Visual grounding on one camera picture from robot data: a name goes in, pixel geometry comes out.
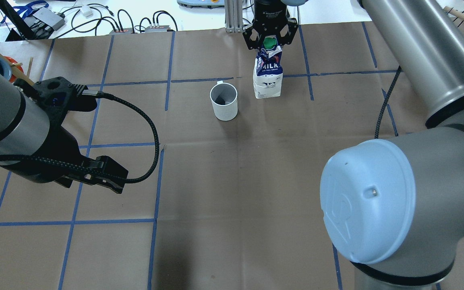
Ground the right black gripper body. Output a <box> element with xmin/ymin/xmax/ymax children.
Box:
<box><xmin>253</xmin><ymin>0</ymin><xmax>288</xmax><ymax>37</ymax></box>

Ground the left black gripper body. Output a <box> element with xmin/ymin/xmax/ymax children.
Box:
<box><xmin>0</xmin><ymin>121</ymin><xmax>108</xmax><ymax>188</ymax></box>

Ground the blue white milk carton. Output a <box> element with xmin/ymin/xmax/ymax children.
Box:
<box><xmin>253</xmin><ymin>35</ymin><xmax>283</xmax><ymax>99</ymax></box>

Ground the white ceramic mug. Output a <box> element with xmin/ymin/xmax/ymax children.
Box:
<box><xmin>209</xmin><ymin>81</ymin><xmax>238</xmax><ymax>121</ymax></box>

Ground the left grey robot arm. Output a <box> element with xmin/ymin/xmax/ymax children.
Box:
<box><xmin>0</xmin><ymin>75</ymin><xmax>128</xmax><ymax>193</ymax></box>

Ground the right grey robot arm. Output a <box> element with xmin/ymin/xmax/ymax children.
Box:
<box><xmin>320</xmin><ymin>0</ymin><xmax>464</xmax><ymax>290</ymax></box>

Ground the grey usb hub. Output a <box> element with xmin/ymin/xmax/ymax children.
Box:
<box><xmin>143</xmin><ymin>25</ymin><xmax>172</xmax><ymax>33</ymax></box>
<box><xmin>109</xmin><ymin>28</ymin><xmax>134</xmax><ymax>35</ymax></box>

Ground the orange ceramic mug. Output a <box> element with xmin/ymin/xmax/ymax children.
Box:
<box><xmin>5</xmin><ymin>56</ymin><xmax>25</xmax><ymax>83</ymax></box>

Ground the aluminium frame post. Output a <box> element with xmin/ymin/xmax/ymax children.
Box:
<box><xmin>224</xmin><ymin>0</ymin><xmax>243</xmax><ymax>33</ymax></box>

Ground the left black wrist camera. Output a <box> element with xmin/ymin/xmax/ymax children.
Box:
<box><xmin>13</xmin><ymin>77</ymin><xmax>97</xmax><ymax>127</ymax></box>

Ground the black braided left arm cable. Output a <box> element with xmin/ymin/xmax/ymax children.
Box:
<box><xmin>0</xmin><ymin>91</ymin><xmax>161</xmax><ymax>184</ymax></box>

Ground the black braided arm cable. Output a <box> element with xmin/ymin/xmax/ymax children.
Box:
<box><xmin>0</xmin><ymin>91</ymin><xmax>161</xmax><ymax>184</ymax></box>
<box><xmin>374</xmin><ymin>66</ymin><xmax>402</xmax><ymax>139</ymax></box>

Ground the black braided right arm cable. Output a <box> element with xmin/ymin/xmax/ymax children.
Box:
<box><xmin>374</xmin><ymin>66</ymin><xmax>402</xmax><ymax>139</ymax></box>

